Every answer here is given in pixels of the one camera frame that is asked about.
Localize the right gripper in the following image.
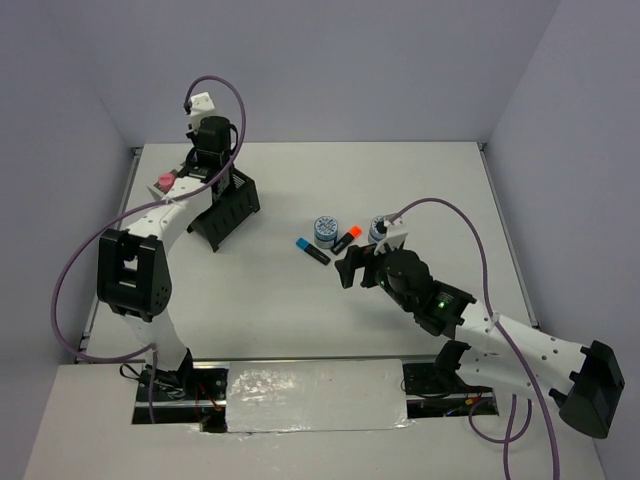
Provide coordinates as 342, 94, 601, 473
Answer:
334, 238, 414, 312

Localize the orange highlighter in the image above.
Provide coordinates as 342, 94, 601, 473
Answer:
330, 226, 362, 255

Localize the blue highlighter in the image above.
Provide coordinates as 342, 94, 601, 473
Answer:
296, 238, 331, 266

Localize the pink cap pen tube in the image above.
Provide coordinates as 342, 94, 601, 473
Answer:
156, 172, 176, 193

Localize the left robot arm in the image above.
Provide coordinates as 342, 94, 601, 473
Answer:
97, 116, 238, 399

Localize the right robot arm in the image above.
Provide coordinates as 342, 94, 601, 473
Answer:
336, 245, 625, 439

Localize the blue slime jar left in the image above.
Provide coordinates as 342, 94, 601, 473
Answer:
313, 216, 338, 249

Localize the white slotted organizer box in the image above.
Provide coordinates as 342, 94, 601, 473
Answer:
148, 170, 189, 205

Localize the black slotted organizer box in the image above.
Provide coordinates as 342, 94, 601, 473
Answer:
187, 168, 260, 252

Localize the silver tape panel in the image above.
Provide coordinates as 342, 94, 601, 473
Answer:
225, 359, 410, 433

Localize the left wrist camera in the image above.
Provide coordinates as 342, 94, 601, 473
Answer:
184, 92, 218, 131

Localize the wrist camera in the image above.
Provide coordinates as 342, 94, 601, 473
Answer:
184, 92, 218, 131
375, 218, 408, 254

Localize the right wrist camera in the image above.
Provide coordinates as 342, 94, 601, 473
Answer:
375, 218, 408, 254

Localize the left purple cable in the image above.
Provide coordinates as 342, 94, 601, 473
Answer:
49, 74, 247, 426

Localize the purple cable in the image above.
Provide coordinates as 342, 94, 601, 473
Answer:
389, 197, 560, 480
49, 74, 247, 426

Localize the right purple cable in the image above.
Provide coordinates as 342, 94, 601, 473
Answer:
389, 197, 560, 480

